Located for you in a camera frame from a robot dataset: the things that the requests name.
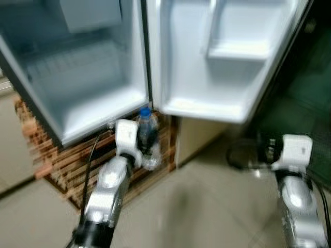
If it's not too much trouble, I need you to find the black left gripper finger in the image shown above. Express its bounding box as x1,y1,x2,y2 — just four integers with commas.
137,121,158,156

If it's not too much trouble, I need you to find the clear water bottle blue cap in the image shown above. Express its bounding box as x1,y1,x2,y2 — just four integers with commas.
136,106,162,171

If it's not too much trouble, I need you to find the fridge door white liner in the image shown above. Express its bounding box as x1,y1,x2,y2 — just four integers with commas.
145,0,316,125

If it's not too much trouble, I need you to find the grey mini fridge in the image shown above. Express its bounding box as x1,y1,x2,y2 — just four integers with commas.
0,0,153,148

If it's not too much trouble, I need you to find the wooden slatted rack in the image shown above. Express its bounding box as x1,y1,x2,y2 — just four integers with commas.
14,96,179,207

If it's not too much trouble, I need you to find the beige kitchen cabinet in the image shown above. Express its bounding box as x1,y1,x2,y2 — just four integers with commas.
0,77,37,197

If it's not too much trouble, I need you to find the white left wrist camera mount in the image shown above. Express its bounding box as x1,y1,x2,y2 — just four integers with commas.
114,119,143,161

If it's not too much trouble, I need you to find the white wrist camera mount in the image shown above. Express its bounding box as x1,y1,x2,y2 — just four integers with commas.
114,119,143,161
272,134,313,171

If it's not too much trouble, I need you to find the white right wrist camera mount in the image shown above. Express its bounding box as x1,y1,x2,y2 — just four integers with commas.
272,134,313,171

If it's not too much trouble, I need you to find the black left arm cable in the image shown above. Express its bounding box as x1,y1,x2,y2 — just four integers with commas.
65,132,107,248

